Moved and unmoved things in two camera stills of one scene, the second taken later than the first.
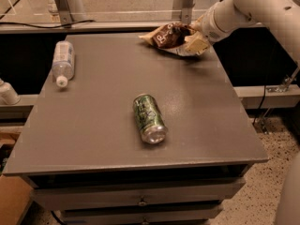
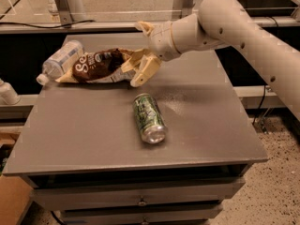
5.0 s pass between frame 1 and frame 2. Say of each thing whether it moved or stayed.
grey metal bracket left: stayed
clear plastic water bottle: moved
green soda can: stayed
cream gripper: moved
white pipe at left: stayed
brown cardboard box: stayed
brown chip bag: moved
